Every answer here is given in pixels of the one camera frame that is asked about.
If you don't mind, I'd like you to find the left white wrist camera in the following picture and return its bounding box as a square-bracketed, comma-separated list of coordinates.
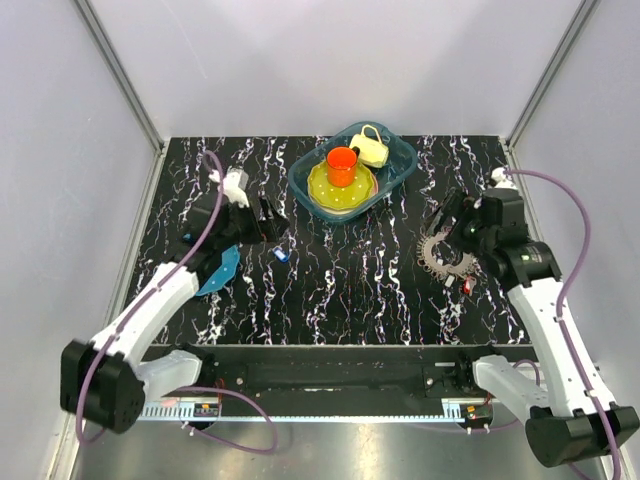
[209, 168, 250, 208]

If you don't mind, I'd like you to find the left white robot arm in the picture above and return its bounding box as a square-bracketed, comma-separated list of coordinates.
[60, 197, 289, 433]

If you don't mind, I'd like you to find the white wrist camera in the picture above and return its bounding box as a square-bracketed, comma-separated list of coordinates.
[490, 167, 518, 190]
[209, 168, 250, 208]

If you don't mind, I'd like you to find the blue key tag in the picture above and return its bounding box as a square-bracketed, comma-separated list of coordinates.
[273, 247, 289, 263]

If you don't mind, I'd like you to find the orange cup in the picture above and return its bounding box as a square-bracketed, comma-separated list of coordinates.
[326, 146, 358, 187]

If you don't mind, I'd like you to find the teal transparent plastic bin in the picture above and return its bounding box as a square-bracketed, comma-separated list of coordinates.
[288, 121, 417, 224]

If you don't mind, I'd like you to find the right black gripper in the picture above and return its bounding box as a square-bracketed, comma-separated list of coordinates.
[421, 187, 495, 260]

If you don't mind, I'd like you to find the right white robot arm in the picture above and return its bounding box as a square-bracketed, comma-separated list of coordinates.
[426, 188, 639, 475]

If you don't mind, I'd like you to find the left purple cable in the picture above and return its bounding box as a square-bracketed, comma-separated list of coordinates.
[74, 150, 279, 455]

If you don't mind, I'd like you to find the cream yellow mug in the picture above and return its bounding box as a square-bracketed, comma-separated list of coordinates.
[349, 124, 389, 169]

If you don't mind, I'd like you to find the blue dotted plate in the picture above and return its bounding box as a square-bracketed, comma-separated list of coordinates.
[195, 245, 240, 297]

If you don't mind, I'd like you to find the yellow dotted plate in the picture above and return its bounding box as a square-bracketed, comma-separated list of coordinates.
[307, 162, 377, 212]

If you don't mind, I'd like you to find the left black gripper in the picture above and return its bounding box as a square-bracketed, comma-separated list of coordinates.
[216, 195, 290, 252]

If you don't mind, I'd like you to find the large ring of keys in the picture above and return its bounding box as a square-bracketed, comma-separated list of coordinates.
[415, 229, 479, 289]

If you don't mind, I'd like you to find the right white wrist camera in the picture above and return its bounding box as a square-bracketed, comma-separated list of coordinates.
[490, 167, 518, 190]

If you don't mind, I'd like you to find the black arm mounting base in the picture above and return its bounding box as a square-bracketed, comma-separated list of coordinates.
[158, 343, 514, 401]

